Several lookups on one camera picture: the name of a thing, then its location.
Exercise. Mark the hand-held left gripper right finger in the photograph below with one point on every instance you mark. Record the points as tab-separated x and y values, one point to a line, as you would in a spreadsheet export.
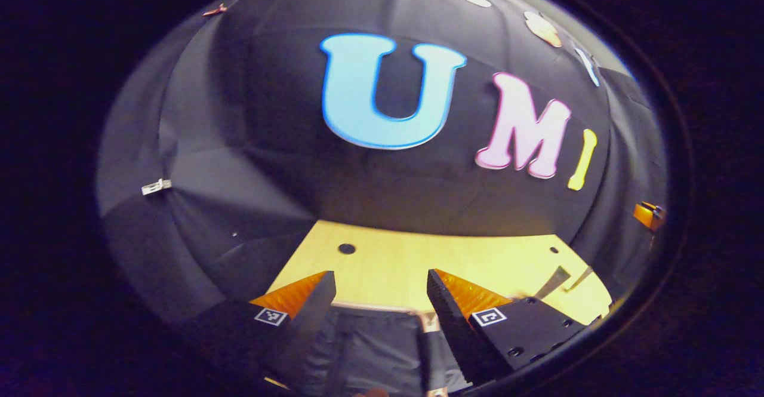
453	337

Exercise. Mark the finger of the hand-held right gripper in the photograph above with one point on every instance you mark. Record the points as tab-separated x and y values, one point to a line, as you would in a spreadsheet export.
647	215

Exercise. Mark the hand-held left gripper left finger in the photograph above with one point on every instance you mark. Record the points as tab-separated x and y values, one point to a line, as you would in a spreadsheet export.
310	325

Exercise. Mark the silver skin care tube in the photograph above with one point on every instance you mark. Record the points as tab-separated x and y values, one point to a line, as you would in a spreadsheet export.
552	282

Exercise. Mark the black backdrop cloth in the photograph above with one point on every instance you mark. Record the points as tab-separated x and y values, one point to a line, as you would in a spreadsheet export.
268	146

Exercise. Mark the small white clip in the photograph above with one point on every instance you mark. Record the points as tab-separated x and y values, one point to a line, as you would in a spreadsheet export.
156	186

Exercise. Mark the small red clip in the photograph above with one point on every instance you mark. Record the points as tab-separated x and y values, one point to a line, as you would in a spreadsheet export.
215	10

